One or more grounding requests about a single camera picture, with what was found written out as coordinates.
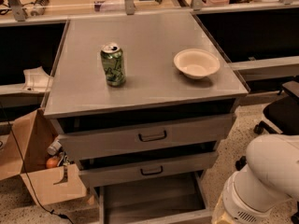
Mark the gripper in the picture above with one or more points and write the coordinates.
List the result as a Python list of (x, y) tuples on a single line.
[(239, 206)]

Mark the grey bottom drawer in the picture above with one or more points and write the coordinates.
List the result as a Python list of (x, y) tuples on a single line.
[(174, 199)]

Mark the grey drawer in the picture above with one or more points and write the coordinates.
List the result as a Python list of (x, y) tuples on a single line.
[(174, 199), (144, 137), (147, 169)]

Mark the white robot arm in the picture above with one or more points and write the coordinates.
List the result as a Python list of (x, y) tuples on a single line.
[(270, 177)]

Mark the grey middle drawer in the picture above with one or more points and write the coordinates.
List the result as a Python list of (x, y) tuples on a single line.
[(147, 169)]

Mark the grey drawer cabinet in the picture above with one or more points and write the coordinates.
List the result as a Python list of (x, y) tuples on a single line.
[(155, 91)]

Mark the grey top drawer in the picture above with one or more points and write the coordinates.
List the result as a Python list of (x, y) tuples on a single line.
[(144, 137)]

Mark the black office chair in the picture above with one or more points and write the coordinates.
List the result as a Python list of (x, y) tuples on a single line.
[(283, 113)]

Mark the white bowl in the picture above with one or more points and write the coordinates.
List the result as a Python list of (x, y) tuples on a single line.
[(196, 63)]

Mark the orange fruit in box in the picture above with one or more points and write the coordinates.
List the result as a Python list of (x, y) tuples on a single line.
[(52, 162)]

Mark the white bottle in box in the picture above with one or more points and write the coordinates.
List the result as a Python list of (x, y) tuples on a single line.
[(54, 148)]

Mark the green soda can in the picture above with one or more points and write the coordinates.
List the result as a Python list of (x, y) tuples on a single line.
[(113, 64)]

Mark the brown cardboard box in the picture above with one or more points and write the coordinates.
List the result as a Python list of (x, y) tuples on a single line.
[(25, 154)]

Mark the black white handheld device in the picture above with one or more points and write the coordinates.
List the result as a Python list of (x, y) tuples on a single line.
[(39, 7)]

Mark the white bracket on shelf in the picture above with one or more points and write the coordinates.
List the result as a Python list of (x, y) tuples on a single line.
[(36, 80)]

